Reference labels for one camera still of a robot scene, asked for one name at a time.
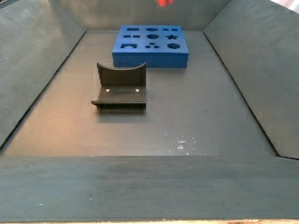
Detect blue foam shape board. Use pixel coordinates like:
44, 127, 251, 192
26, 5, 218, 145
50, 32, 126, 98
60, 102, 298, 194
112, 25, 190, 68

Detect black curved fixture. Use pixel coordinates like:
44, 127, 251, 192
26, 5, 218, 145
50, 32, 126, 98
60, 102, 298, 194
91, 64, 147, 107

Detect red three prong object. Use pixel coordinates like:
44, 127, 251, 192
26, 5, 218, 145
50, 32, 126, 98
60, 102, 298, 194
156, 0, 174, 7

